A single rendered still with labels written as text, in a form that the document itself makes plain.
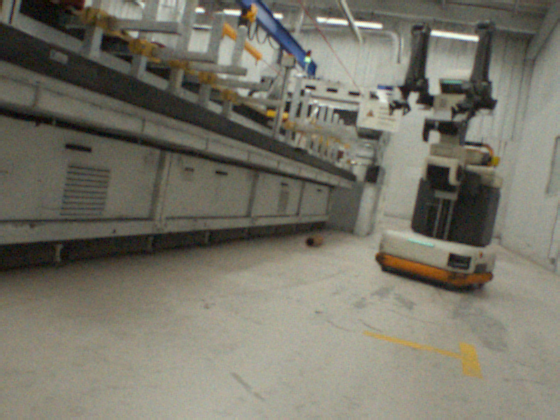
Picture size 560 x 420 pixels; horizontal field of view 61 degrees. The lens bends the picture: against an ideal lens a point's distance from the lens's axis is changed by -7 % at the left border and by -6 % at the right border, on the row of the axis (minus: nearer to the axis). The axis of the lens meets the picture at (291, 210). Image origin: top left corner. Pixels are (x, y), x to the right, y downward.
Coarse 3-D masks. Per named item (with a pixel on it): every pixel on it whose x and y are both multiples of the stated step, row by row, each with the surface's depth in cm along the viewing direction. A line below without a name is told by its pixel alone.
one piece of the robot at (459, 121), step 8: (440, 112) 316; (448, 112) 312; (424, 120) 315; (432, 120) 312; (440, 120) 309; (448, 120) 304; (456, 120) 299; (464, 120) 300; (424, 128) 316; (432, 128) 321; (440, 128) 316; (448, 128) 313; (464, 128) 302; (424, 136) 318; (464, 136) 304
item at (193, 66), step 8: (152, 64) 194; (160, 64) 193; (168, 64) 192; (192, 64) 189; (200, 64) 188; (208, 64) 187; (216, 64) 186; (216, 72) 188; (224, 72) 185; (232, 72) 185; (240, 72) 184
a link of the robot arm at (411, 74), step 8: (416, 32) 307; (424, 32) 305; (416, 40) 307; (416, 48) 307; (416, 56) 307; (416, 64) 308; (408, 72) 309; (416, 72) 310; (408, 80) 310; (416, 80) 309
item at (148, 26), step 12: (60, 24) 147; (72, 24) 146; (84, 24) 144; (108, 24) 142; (120, 24) 141; (132, 24) 139; (144, 24) 138; (156, 24) 137; (168, 24) 136; (180, 24) 136
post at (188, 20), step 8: (192, 0) 185; (184, 8) 186; (192, 8) 185; (184, 16) 186; (192, 16) 186; (184, 24) 186; (192, 24) 188; (184, 32) 186; (184, 40) 186; (176, 48) 187; (184, 48) 186; (176, 72) 186; (176, 80) 186; (176, 88) 187
